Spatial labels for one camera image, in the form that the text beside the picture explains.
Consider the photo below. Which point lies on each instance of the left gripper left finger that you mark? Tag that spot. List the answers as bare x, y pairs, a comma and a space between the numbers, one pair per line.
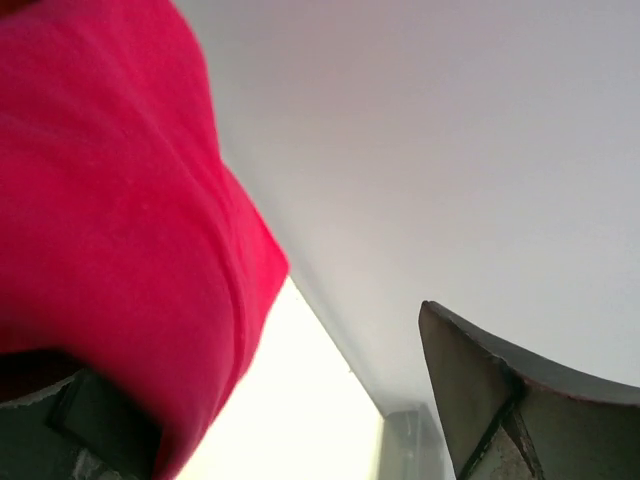
62, 420

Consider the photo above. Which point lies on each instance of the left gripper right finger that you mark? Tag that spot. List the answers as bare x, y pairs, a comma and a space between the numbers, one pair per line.
509, 413

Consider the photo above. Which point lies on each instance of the crimson pink t shirt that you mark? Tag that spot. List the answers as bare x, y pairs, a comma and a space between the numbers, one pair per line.
125, 240

